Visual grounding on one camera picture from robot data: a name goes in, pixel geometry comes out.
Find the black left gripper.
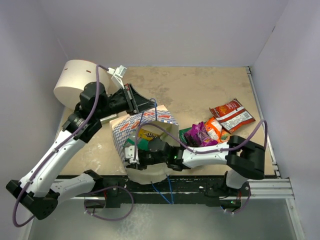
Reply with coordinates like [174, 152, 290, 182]
[95, 83, 157, 120]

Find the blue checkered paper bag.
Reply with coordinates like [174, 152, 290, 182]
[110, 98, 179, 185]

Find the magenta snack bag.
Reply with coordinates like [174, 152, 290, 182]
[185, 121, 218, 147]

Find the red orange snack bag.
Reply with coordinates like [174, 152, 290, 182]
[209, 98, 256, 134]

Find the green chips bag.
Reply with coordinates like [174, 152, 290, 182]
[179, 127, 191, 145]

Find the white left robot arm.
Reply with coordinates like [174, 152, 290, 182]
[6, 81, 155, 226]

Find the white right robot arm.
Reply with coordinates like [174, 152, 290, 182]
[123, 135, 266, 196]

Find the teal snack bag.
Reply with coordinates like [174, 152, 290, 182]
[124, 136, 151, 152]

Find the yellow snack bag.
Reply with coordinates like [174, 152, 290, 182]
[138, 128, 162, 141]

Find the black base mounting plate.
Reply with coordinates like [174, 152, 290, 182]
[73, 175, 252, 209]

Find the small green white box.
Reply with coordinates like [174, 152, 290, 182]
[100, 114, 118, 125]

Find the white paper towel roll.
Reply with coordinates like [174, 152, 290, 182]
[53, 59, 110, 109]

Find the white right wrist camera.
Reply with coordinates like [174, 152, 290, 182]
[124, 145, 140, 165]

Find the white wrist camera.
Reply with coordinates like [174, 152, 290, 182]
[107, 65, 127, 89]
[124, 145, 140, 165]

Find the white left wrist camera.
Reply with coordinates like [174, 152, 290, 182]
[107, 65, 127, 89]

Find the aluminium rail frame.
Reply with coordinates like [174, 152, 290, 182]
[19, 66, 306, 240]

